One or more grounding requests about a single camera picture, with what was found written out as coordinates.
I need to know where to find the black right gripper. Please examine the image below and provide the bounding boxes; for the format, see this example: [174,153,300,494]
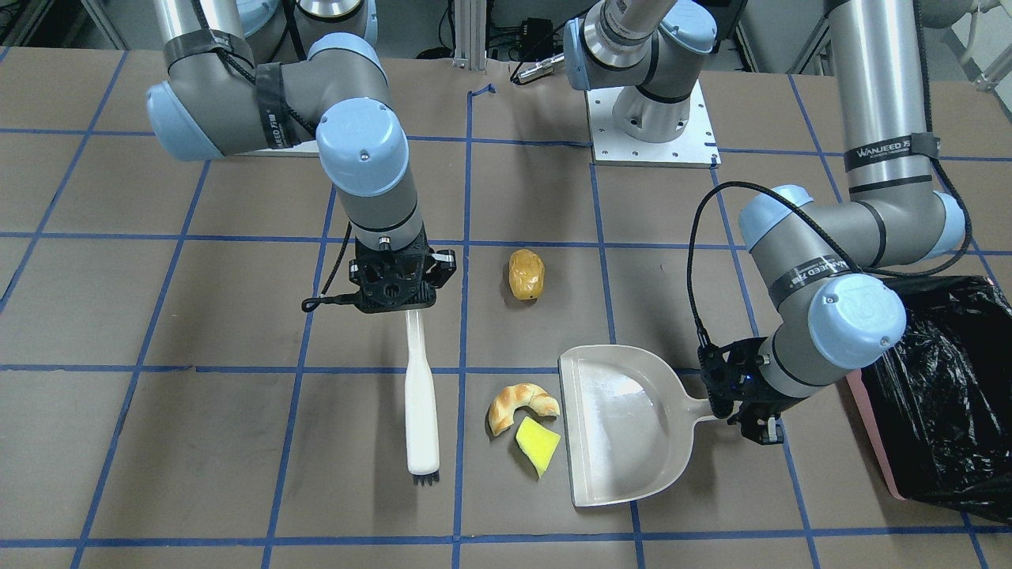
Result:
[348,237,458,314]

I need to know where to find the black braided left-arm cable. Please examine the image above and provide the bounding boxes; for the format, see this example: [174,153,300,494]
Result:
[686,180,851,356]

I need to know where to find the yellow sponge piece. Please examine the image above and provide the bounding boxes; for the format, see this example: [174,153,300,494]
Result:
[515,417,561,479]

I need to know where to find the toy croissant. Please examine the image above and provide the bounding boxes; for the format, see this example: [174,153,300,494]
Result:
[487,382,561,436]

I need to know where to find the toy yellow potato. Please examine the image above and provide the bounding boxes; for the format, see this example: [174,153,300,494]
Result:
[508,248,546,301]

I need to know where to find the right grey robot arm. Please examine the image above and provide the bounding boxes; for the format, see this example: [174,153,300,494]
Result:
[147,1,456,314]

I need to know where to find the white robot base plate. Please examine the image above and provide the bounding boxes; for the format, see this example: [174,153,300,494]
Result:
[586,82,722,168]

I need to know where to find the black braided right-arm cable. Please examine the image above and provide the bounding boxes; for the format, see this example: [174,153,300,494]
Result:
[302,225,355,312]

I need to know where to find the bin with black bag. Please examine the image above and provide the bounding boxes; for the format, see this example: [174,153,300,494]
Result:
[849,275,1011,525]

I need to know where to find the white plastic dustpan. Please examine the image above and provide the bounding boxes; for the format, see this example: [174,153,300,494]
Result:
[559,345,716,509]

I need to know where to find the aluminium frame post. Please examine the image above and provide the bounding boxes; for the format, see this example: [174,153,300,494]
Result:
[452,0,488,74]

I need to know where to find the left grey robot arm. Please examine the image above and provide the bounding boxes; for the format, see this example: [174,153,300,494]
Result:
[561,1,971,444]

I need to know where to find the white hand brush black bristles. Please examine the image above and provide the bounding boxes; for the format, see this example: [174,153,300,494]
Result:
[404,310,440,486]

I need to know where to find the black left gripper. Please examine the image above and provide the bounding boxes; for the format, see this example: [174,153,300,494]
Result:
[697,337,799,444]

